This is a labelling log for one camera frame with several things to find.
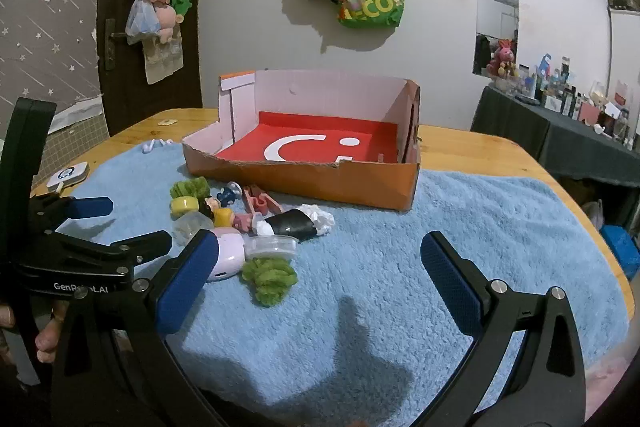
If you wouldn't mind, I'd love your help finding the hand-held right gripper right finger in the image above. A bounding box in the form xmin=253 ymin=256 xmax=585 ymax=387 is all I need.
xmin=420 ymin=231 xmax=587 ymax=427

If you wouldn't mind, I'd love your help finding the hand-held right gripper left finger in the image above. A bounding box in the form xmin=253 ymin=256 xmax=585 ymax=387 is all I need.
xmin=50 ymin=229 xmax=236 ymax=427

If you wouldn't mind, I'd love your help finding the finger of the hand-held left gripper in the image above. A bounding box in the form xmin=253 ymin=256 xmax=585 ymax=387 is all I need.
xmin=47 ymin=230 xmax=173 ymax=275
xmin=31 ymin=194 xmax=115 ymax=233

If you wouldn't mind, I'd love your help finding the pink earbud case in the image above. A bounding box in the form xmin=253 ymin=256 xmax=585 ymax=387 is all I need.
xmin=207 ymin=228 xmax=247 ymax=283

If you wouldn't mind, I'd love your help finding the small clear plastic box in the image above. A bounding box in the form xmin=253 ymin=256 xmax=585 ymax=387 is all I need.
xmin=172 ymin=213 xmax=216 ymax=242

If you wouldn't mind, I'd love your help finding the yellow tape roll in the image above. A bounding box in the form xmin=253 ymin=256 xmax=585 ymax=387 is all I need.
xmin=170 ymin=196 xmax=200 ymax=215

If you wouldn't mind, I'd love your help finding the blonde pink figurine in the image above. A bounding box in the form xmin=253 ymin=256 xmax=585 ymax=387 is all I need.
xmin=212 ymin=207 xmax=273 ymax=237

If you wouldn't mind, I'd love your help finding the green pipe cleaner ball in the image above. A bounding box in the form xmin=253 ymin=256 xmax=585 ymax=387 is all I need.
xmin=170 ymin=177 xmax=211 ymax=199
xmin=241 ymin=257 xmax=299 ymax=308

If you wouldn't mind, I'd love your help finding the round clear plastic container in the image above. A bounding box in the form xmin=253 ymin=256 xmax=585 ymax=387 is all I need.
xmin=245 ymin=234 xmax=298 ymax=262

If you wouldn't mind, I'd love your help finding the dark-haired blue figurine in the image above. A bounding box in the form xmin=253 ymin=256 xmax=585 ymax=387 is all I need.
xmin=199 ymin=181 xmax=244 ymax=219

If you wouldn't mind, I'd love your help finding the pink plastic clip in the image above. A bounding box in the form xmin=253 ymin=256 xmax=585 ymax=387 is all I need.
xmin=242 ymin=185 xmax=285 ymax=215

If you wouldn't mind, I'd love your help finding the black and white sushi toy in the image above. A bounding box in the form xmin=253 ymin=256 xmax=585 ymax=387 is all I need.
xmin=264 ymin=203 xmax=336 ymax=243

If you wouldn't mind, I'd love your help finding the orange cardboard box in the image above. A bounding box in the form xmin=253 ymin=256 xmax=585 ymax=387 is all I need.
xmin=181 ymin=68 xmax=422 ymax=212

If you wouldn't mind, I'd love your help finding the person's left hand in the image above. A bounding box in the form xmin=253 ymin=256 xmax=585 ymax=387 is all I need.
xmin=0 ymin=301 xmax=68 ymax=364

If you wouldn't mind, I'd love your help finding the white rounded gadget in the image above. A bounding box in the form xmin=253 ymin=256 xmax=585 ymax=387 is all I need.
xmin=46 ymin=161 xmax=90 ymax=188

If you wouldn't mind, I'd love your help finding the light blue fluffy towel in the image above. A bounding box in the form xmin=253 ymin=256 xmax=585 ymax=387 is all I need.
xmin=30 ymin=139 xmax=630 ymax=427

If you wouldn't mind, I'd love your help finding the dark brown door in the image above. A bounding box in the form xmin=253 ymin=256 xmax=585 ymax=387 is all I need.
xmin=95 ymin=0 xmax=207 ymax=138

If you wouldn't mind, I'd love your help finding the red paper sheet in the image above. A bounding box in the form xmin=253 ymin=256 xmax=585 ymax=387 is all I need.
xmin=215 ymin=111 xmax=401 ymax=164

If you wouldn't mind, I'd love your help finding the dark cloth side table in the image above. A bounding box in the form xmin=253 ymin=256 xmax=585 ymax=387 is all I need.
xmin=470 ymin=84 xmax=640 ymax=188

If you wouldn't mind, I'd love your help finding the blue bin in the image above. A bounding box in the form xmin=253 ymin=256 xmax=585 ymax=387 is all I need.
xmin=600 ymin=223 xmax=640 ymax=280

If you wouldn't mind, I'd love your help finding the pink pig plush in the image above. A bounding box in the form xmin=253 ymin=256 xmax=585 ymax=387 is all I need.
xmin=154 ymin=2 xmax=183 ymax=44

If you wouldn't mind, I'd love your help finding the row of cosmetic bottles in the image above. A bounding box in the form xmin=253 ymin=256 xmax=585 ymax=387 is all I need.
xmin=517 ymin=54 xmax=640 ymax=150

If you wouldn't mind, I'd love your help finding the pink rabbit plush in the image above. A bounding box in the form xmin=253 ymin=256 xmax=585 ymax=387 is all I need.
xmin=486 ymin=39 xmax=518 ymax=78

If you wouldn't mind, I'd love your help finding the white refrigerator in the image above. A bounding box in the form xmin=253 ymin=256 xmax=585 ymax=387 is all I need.
xmin=606 ymin=7 xmax=640 ymax=108

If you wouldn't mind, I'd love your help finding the door handle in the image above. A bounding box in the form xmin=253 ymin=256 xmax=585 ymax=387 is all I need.
xmin=105 ymin=19 xmax=133 ymax=68

